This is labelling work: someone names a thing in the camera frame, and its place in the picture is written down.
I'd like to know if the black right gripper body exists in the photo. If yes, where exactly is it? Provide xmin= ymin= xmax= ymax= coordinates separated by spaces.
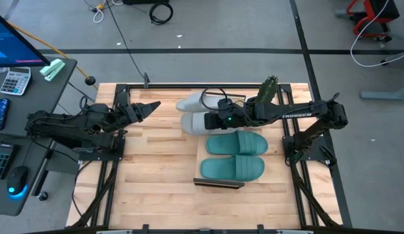
xmin=204 ymin=99 xmax=253 ymax=130

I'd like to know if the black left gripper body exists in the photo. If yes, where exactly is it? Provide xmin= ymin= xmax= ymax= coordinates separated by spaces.
xmin=122 ymin=103 xmax=146 ymax=124

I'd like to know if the green rubber slide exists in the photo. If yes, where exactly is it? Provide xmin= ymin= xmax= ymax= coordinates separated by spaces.
xmin=200 ymin=154 xmax=265 ymax=182
xmin=205 ymin=130 xmax=269 ymax=156

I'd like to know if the grey rubber slide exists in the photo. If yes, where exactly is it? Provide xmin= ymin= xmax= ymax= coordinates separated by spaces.
xmin=175 ymin=91 xmax=222 ymax=113
xmin=180 ymin=112 xmax=243 ymax=136

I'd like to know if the green cactus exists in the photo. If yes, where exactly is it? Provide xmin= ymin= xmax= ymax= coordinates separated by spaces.
xmin=256 ymin=75 xmax=279 ymax=104

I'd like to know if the mint green stapler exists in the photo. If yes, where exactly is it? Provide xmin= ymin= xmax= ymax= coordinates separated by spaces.
xmin=39 ymin=58 xmax=66 ymax=82

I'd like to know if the black desk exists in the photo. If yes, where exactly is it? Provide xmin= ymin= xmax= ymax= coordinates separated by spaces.
xmin=0 ymin=57 xmax=78 ymax=217

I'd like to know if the grey calculator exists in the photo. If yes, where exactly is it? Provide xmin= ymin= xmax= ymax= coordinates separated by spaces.
xmin=0 ymin=66 xmax=33 ymax=96

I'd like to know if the dark smartphone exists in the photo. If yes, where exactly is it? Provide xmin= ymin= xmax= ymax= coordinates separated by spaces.
xmin=0 ymin=98 xmax=10 ymax=132

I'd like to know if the black computer mouse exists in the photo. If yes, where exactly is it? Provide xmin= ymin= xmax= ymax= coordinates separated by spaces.
xmin=7 ymin=165 xmax=29 ymax=198

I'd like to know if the desk computer monitor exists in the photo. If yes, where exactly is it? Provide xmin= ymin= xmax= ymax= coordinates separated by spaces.
xmin=0 ymin=9 xmax=51 ymax=68

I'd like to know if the black keyboard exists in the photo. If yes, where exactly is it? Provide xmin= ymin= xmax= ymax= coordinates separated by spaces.
xmin=0 ymin=142 xmax=16 ymax=179

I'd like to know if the grey desk foot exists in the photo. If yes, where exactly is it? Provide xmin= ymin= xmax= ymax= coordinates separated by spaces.
xmin=360 ymin=86 xmax=404 ymax=101

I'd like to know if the red and black cart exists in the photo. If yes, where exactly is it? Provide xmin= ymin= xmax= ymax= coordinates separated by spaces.
xmin=346 ymin=0 xmax=401 ymax=42

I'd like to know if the black aluminium table frame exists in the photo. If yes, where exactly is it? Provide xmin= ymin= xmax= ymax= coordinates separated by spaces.
xmin=66 ymin=83 xmax=352 ymax=234

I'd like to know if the yellow cable with black knob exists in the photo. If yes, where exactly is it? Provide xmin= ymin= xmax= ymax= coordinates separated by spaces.
xmin=8 ymin=21 xmax=98 ymax=90

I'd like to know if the wooden shelf with black frame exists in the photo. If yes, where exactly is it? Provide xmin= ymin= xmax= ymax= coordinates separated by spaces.
xmin=193 ymin=91 xmax=247 ymax=190

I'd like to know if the thin black floor cable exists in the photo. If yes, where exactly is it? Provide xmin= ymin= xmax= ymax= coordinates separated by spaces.
xmin=105 ymin=0 xmax=147 ymax=82

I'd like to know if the coiled black cable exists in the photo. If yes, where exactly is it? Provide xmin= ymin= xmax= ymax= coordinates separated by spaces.
xmin=148 ymin=1 xmax=174 ymax=26

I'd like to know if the short white cable loop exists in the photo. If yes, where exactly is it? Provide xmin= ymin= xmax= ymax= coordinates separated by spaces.
xmin=92 ymin=3 xmax=105 ymax=24

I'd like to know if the long white cable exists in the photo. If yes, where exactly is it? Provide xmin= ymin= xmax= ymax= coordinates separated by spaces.
xmin=350 ymin=0 xmax=404 ymax=68

